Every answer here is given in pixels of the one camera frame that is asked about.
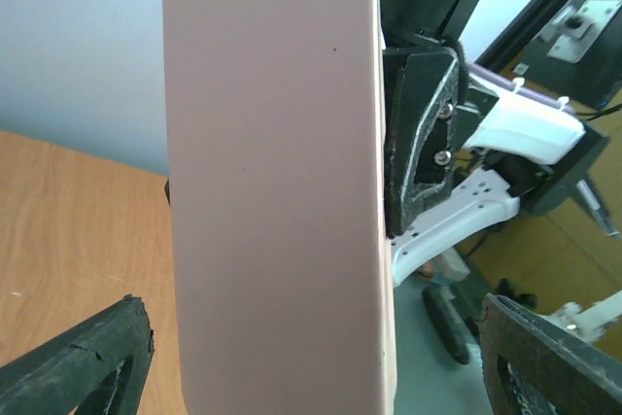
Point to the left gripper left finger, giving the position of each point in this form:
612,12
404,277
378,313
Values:
99,366

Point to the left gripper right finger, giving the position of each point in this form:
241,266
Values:
572,375

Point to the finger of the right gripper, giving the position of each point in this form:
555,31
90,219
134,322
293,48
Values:
422,90

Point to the pink glasses case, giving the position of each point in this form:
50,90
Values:
275,125

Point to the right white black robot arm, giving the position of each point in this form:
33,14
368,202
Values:
464,147

